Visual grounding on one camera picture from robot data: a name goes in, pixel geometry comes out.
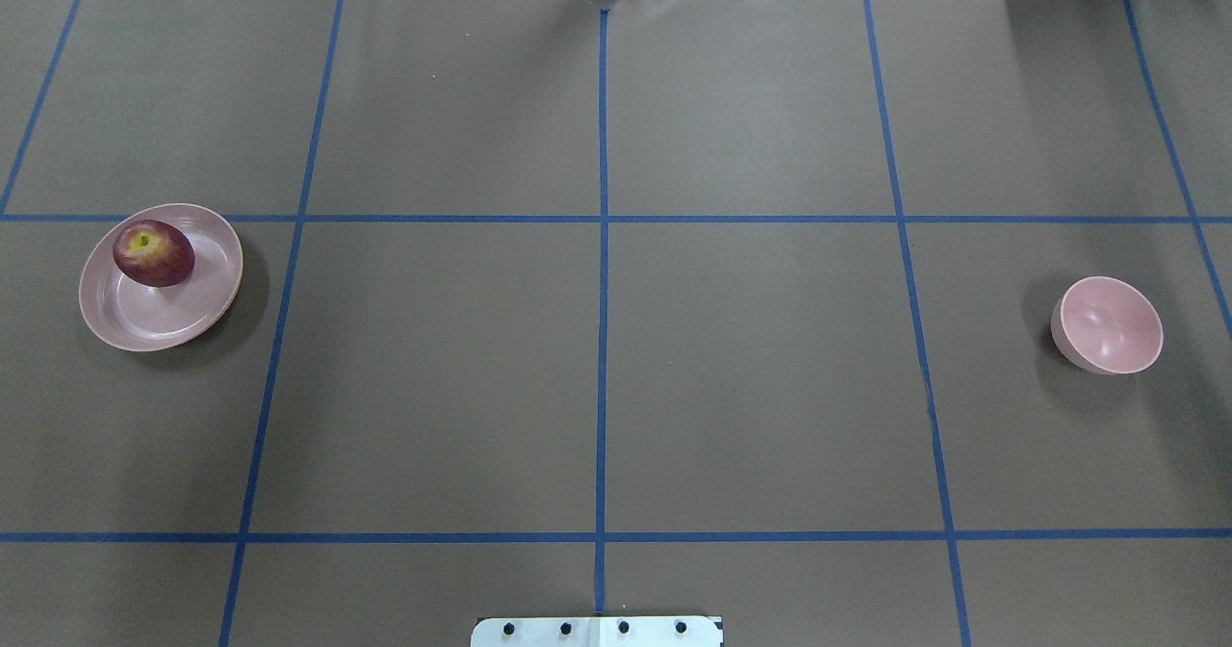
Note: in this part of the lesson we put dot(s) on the red apple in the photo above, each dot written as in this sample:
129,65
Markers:
154,253

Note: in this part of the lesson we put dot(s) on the pink bowl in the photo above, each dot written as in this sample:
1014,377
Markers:
1107,327

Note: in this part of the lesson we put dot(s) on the pink plate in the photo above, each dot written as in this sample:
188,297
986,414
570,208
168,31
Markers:
128,315

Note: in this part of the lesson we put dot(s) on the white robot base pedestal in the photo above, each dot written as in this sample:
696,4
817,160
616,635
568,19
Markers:
644,630

